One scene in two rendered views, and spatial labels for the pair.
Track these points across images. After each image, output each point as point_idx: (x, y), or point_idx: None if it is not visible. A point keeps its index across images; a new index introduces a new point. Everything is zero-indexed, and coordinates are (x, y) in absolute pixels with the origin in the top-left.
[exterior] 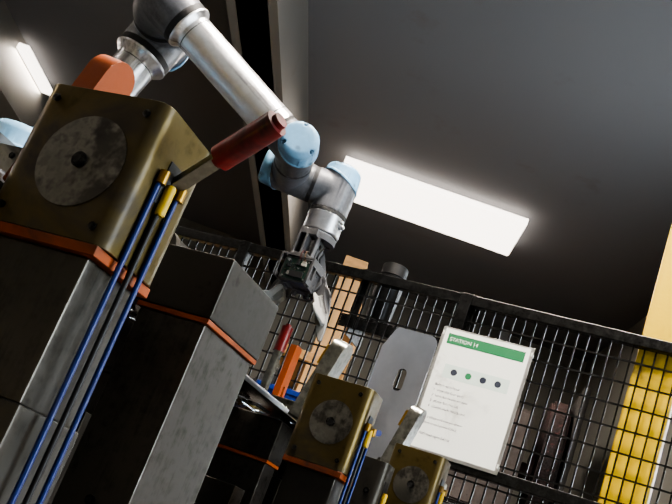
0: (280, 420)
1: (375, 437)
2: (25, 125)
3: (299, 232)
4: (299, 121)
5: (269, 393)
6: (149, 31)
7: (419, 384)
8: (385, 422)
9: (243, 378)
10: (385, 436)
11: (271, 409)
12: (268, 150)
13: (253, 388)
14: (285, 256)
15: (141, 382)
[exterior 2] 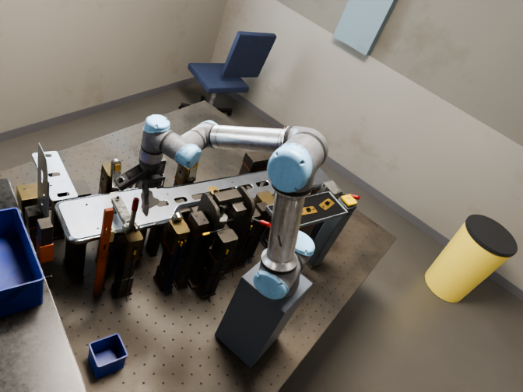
0: (167, 198)
1: (42, 205)
2: (303, 232)
3: (165, 163)
4: (217, 124)
5: (204, 180)
6: None
7: (38, 167)
8: (41, 196)
9: (242, 164)
10: (40, 200)
11: (181, 193)
12: (201, 151)
13: (204, 185)
14: (161, 178)
15: None
